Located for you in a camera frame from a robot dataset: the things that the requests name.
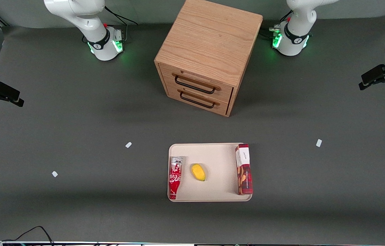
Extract red cookie box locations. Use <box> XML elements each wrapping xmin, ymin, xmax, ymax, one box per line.
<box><xmin>235</xmin><ymin>143</ymin><xmax>253</xmax><ymax>195</ymax></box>

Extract beige plastic tray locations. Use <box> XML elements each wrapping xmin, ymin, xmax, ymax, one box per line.
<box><xmin>168</xmin><ymin>143</ymin><xmax>252</xmax><ymax>202</ymax></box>

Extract wooden drawer cabinet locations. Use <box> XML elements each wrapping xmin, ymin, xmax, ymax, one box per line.
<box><xmin>154</xmin><ymin>0</ymin><xmax>264</xmax><ymax>117</ymax></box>

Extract red cola bottle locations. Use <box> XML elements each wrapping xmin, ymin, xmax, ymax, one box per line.
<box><xmin>168</xmin><ymin>156</ymin><xmax>183</xmax><ymax>200</ymax></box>

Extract yellow mango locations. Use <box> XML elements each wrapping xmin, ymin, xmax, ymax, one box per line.
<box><xmin>191</xmin><ymin>163</ymin><xmax>206</xmax><ymax>182</ymax></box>

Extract black left arm base cables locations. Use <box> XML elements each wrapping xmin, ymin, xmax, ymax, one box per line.
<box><xmin>260</xmin><ymin>10</ymin><xmax>293</xmax><ymax>39</ymax></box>

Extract black cable at table edge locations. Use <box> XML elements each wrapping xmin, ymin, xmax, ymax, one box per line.
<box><xmin>0</xmin><ymin>225</ymin><xmax>55</xmax><ymax>246</ymax></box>

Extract black right arm base cable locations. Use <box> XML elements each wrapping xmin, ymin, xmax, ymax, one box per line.
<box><xmin>105</xmin><ymin>5</ymin><xmax>139</xmax><ymax>43</ymax></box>

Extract wooden drawer with black handle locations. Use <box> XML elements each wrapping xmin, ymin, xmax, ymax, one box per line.
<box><xmin>166</xmin><ymin>85</ymin><xmax>230</xmax><ymax>116</ymax></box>
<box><xmin>160</xmin><ymin>64</ymin><xmax>234</xmax><ymax>103</ymax></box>

